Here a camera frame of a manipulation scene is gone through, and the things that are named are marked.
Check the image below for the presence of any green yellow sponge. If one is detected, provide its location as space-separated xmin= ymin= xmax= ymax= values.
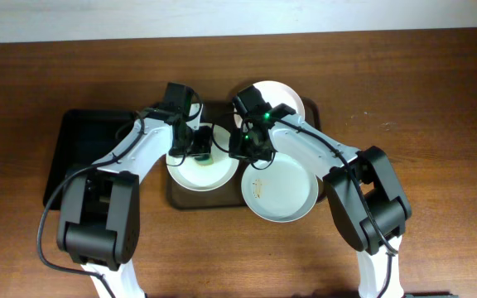
xmin=194 ymin=153 xmax=214 ymax=166

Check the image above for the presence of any white plate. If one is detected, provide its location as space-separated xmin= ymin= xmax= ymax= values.
xmin=238 ymin=80 xmax=306 ymax=124
xmin=166 ymin=145 xmax=239 ymax=192

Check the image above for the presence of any pale blue plate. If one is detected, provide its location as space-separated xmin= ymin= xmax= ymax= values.
xmin=241 ymin=153 xmax=319 ymax=223

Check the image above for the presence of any black rectangular tray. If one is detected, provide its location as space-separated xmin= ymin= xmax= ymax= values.
xmin=43 ymin=109 xmax=136 ymax=203

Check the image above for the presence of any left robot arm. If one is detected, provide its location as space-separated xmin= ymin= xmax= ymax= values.
xmin=55 ymin=83 xmax=204 ymax=297

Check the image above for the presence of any brown plastic serving tray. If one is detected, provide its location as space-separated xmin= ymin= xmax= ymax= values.
xmin=165 ymin=98 xmax=326 ymax=210

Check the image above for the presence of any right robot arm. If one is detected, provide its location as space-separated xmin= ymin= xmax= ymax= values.
xmin=229 ymin=85 xmax=412 ymax=297

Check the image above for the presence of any white plate top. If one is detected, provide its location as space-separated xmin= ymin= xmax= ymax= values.
xmin=238 ymin=80 xmax=306 ymax=124

